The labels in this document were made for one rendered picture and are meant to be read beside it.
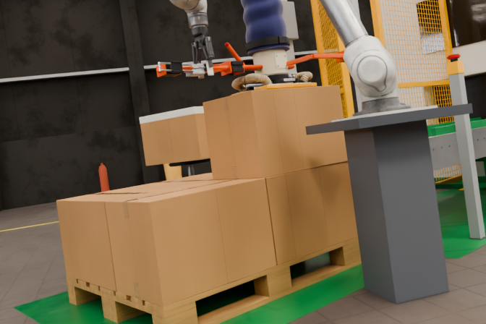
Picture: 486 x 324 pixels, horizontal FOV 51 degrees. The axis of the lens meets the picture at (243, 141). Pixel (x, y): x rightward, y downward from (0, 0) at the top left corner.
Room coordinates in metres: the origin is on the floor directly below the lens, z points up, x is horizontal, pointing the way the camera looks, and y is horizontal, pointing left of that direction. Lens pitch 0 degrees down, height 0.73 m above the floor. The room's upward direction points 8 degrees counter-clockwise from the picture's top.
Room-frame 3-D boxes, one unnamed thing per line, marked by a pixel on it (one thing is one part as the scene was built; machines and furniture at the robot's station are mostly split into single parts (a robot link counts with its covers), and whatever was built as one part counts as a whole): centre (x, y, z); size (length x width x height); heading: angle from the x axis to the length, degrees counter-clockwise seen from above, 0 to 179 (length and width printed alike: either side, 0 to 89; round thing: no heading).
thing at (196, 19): (2.38, 0.13, 1.30); 0.09 x 0.09 x 0.06
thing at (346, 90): (4.09, -0.79, 1.05); 0.87 x 0.10 x 2.10; 2
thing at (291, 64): (2.42, -0.11, 1.08); 0.93 x 0.30 x 0.04; 128
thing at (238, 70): (2.48, 0.00, 1.08); 0.10 x 0.08 x 0.06; 38
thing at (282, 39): (2.64, -0.20, 1.19); 0.23 x 0.23 x 0.04
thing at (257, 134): (2.65, -0.18, 0.74); 0.60 x 0.40 x 0.40; 128
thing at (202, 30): (2.38, 0.13, 1.23); 0.08 x 0.07 x 0.09; 38
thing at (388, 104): (2.18, -0.62, 0.79); 0.22 x 0.18 x 0.06; 116
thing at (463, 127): (2.87, -1.24, 0.50); 0.07 x 0.07 x 1.00; 40
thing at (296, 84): (2.56, -0.25, 0.97); 0.34 x 0.10 x 0.05; 128
